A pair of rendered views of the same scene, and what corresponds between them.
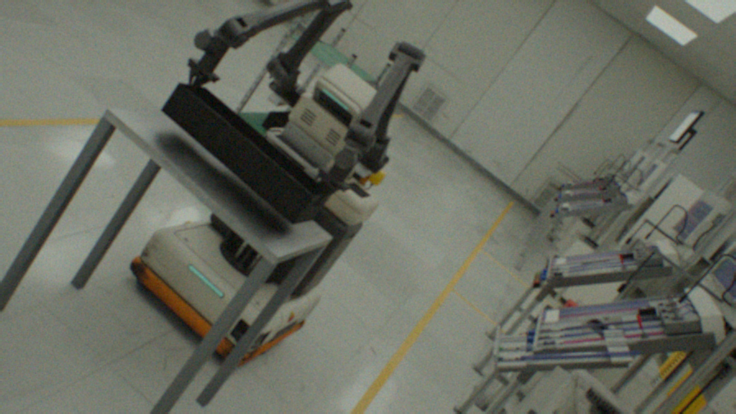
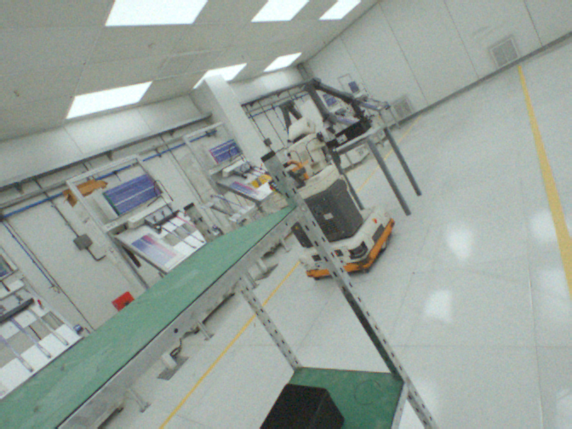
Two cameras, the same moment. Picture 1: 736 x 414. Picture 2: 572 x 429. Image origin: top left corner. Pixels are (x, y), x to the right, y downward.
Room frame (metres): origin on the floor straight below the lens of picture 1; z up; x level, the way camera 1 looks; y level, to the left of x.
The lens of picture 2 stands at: (5.36, 1.40, 1.08)
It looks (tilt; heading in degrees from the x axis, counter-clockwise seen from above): 10 degrees down; 215
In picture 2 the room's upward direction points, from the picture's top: 32 degrees counter-clockwise
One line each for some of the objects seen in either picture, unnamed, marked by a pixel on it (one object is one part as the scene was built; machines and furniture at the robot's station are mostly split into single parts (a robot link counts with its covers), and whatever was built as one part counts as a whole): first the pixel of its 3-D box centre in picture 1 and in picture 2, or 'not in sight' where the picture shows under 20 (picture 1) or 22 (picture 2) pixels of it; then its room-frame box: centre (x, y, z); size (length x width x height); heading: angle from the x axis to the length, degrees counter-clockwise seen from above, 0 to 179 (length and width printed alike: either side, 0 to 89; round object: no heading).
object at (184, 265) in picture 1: (232, 282); (346, 240); (3.07, 0.25, 0.16); 0.67 x 0.64 x 0.25; 169
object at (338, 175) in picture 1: (338, 172); not in sight; (2.29, 0.12, 1.04); 0.10 x 0.07 x 0.07; 79
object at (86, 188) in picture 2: not in sight; (96, 185); (3.38, -1.81, 1.82); 0.68 x 0.30 x 0.20; 172
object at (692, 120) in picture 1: (688, 131); not in sight; (8.03, -2.16, 2.10); 0.58 x 0.14 x 0.41; 172
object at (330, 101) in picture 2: not in sight; (334, 126); (-1.59, -0.91, 0.95); 1.36 x 0.82 x 1.90; 82
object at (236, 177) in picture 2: not in sight; (257, 204); (1.93, -1.23, 0.65); 1.01 x 0.73 x 1.29; 82
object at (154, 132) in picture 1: (163, 270); (365, 180); (2.31, 0.40, 0.40); 0.70 x 0.45 x 0.80; 79
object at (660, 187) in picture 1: (623, 228); not in sight; (8.01, -2.30, 0.95); 1.36 x 0.82 x 1.90; 82
